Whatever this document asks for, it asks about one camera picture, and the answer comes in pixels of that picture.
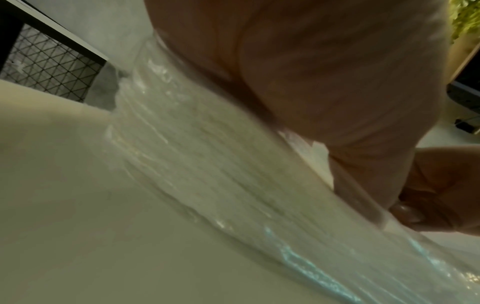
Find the person's right hand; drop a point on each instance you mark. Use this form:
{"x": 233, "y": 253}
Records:
{"x": 450, "y": 184}

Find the black device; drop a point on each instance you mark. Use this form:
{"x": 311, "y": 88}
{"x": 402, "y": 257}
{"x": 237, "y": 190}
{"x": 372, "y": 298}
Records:
{"x": 467, "y": 95}

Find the clear plastic bag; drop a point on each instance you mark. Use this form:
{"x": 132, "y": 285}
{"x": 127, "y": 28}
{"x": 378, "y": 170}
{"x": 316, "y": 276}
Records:
{"x": 210, "y": 154}

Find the green plant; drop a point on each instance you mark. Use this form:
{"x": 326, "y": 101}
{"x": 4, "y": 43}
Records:
{"x": 465, "y": 17}

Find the small black object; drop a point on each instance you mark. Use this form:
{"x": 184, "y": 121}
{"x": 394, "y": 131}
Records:
{"x": 467, "y": 125}

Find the wooden shelf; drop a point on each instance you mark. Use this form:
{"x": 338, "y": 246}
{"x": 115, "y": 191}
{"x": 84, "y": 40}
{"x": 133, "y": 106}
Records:
{"x": 463, "y": 61}

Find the person's left hand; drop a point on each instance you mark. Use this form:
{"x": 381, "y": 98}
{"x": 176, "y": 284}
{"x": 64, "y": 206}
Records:
{"x": 318, "y": 65}

